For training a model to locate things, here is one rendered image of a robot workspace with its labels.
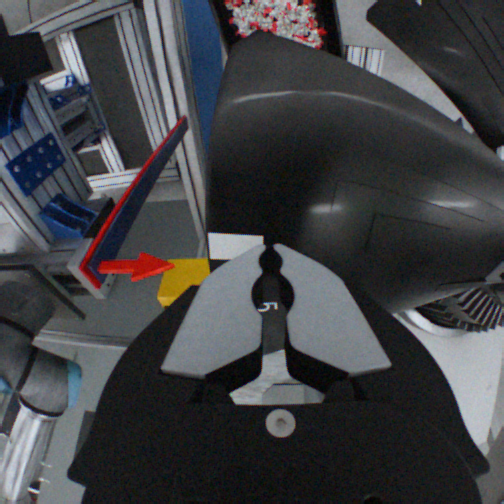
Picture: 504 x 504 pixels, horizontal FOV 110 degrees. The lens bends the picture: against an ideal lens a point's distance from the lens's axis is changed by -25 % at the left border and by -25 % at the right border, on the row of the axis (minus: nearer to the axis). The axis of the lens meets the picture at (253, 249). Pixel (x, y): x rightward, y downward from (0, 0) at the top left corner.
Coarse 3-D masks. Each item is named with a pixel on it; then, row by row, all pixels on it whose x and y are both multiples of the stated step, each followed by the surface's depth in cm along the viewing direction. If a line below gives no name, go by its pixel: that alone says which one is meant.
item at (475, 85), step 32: (384, 0) 19; (448, 0) 16; (480, 0) 14; (384, 32) 21; (416, 32) 19; (448, 32) 17; (480, 32) 15; (416, 64) 21; (448, 64) 18; (480, 64) 16; (448, 96) 20; (480, 96) 17; (480, 128) 19
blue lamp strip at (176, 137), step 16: (176, 128) 32; (176, 144) 32; (160, 160) 27; (144, 176) 23; (144, 192) 23; (128, 208) 20; (112, 224) 17; (128, 224) 20; (112, 240) 17; (96, 256) 15; (112, 256) 17; (96, 272) 15
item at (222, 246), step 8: (216, 240) 14; (224, 240) 14; (232, 240) 14; (240, 240) 14; (248, 240) 14; (256, 240) 14; (216, 248) 14; (224, 248) 14; (232, 248) 14; (240, 248) 14; (248, 248) 14; (216, 256) 14; (224, 256) 14; (232, 256) 14
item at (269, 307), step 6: (264, 300) 16; (270, 300) 16; (276, 300) 16; (264, 306) 16; (270, 306) 16; (276, 306) 16; (282, 306) 16; (264, 312) 17; (270, 312) 17; (276, 312) 17; (282, 312) 17
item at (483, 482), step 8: (496, 440) 17; (496, 448) 16; (488, 456) 17; (496, 456) 15; (496, 464) 14; (488, 472) 15; (496, 472) 13; (480, 480) 15; (488, 480) 13; (496, 480) 12; (480, 488) 14; (488, 488) 12; (496, 488) 11; (488, 496) 11; (496, 496) 10
